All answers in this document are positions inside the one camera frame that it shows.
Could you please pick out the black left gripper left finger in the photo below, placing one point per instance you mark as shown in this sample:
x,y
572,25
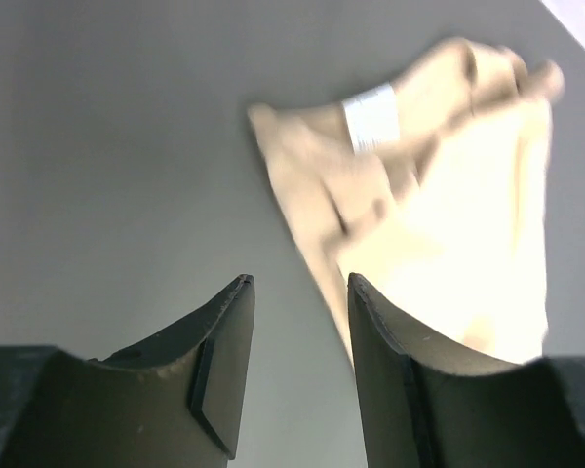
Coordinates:
x,y
173,399

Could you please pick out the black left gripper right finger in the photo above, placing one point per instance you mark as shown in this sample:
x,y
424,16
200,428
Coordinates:
x,y
428,401

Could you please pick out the beige t shirt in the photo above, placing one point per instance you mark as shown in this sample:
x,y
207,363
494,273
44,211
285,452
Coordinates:
x,y
433,187

